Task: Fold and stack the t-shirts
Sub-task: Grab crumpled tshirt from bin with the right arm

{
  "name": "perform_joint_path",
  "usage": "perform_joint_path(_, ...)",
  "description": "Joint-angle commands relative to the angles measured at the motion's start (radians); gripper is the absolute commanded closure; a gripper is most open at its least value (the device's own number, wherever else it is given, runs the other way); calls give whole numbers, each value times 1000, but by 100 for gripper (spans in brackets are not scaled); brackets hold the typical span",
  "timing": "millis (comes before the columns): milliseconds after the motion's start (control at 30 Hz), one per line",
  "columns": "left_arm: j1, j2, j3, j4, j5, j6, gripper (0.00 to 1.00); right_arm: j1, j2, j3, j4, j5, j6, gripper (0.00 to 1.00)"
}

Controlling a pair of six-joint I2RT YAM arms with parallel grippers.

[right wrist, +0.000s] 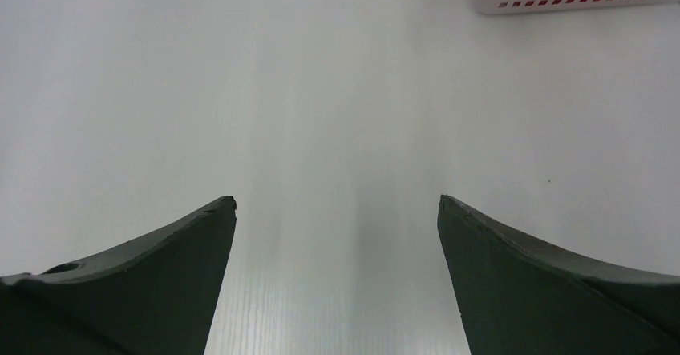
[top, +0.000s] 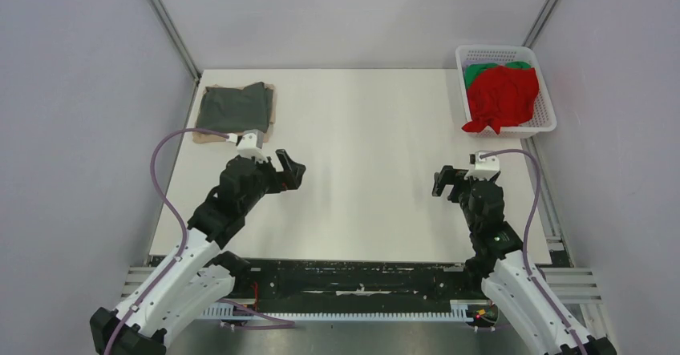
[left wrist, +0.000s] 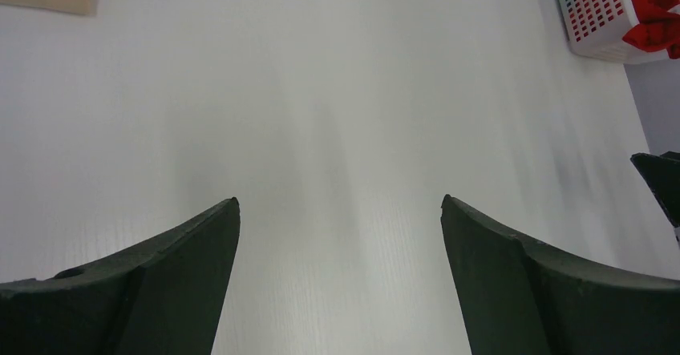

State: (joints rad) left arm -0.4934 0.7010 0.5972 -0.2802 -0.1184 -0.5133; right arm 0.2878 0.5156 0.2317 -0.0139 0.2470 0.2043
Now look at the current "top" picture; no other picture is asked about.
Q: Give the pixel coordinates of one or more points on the red t-shirt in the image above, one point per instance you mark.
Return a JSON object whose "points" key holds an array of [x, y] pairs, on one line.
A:
{"points": [[501, 97]]}

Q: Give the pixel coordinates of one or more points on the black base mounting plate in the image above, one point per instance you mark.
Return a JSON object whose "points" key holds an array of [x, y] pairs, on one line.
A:
{"points": [[321, 286]]}

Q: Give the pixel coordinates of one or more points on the folded dark grey t-shirt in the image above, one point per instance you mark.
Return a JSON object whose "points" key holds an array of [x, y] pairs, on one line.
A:
{"points": [[233, 107]]}

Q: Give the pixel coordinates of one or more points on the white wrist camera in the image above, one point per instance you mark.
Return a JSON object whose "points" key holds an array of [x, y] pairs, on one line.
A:
{"points": [[482, 167], [249, 145]]}

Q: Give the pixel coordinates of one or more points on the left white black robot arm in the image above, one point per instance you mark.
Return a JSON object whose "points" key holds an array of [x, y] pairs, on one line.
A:
{"points": [[198, 271]]}

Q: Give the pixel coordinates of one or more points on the white plastic basket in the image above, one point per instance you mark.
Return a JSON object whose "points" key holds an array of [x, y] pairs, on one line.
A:
{"points": [[544, 118]]}

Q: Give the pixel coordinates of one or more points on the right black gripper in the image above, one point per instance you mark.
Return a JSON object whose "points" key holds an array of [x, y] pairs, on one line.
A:
{"points": [[450, 175]]}

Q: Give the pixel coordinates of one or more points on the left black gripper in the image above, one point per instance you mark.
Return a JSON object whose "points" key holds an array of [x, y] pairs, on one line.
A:
{"points": [[289, 179]]}

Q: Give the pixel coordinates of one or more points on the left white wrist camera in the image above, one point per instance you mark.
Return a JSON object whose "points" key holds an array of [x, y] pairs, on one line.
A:
{"points": [[249, 145]]}

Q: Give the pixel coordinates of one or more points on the aluminium frame rail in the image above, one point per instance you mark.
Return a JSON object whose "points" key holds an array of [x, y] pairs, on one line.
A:
{"points": [[571, 285]]}

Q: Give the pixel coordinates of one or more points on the white slotted cable duct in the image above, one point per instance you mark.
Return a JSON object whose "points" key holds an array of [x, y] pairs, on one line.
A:
{"points": [[227, 312]]}

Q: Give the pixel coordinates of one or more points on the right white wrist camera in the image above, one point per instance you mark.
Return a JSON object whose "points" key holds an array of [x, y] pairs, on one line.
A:
{"points": [[482, 167]]}

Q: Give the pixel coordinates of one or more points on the green t-shirt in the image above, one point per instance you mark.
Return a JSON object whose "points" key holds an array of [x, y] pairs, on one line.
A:
{"points": [[472, 71]]}

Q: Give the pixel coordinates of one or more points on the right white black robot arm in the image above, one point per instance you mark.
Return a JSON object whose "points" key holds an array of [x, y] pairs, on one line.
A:
{"points": [[501, 270]]}

